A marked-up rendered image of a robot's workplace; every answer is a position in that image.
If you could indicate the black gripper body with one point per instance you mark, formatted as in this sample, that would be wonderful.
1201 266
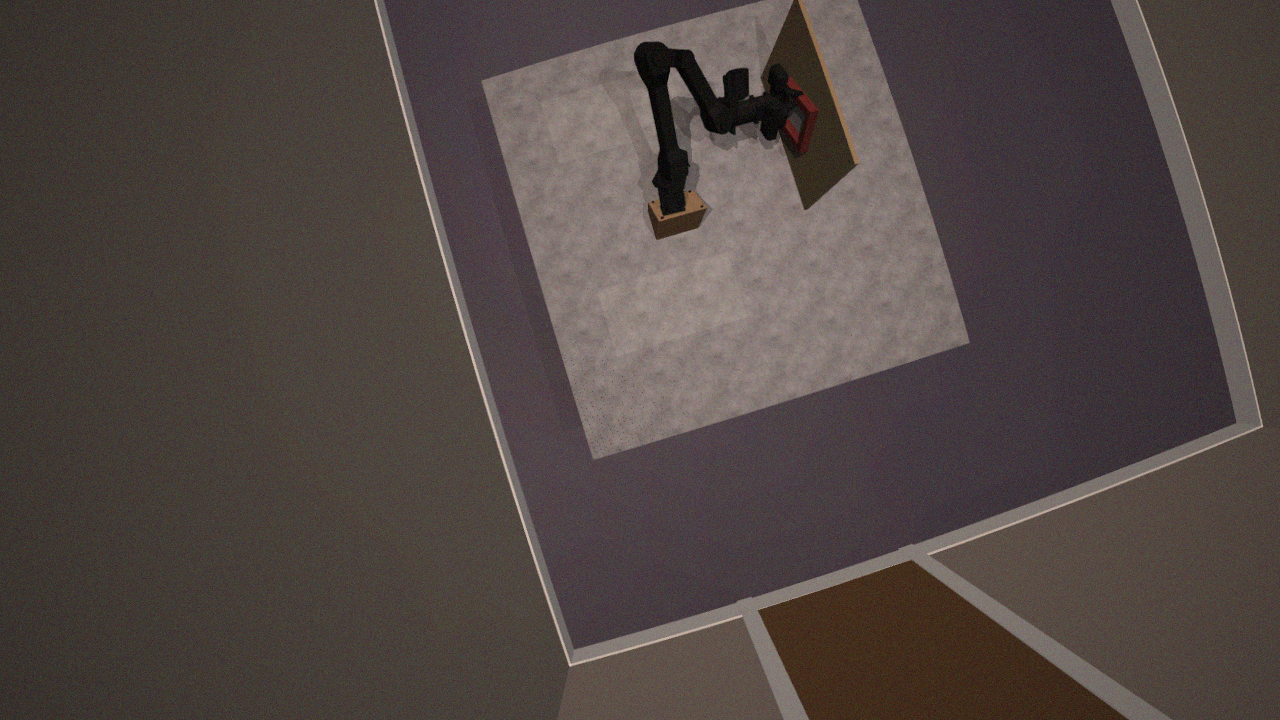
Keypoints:
778 79

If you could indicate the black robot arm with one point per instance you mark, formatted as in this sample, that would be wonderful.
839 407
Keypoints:
720 115

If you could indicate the dark red picture frame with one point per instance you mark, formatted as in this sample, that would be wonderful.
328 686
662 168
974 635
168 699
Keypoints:
801 120

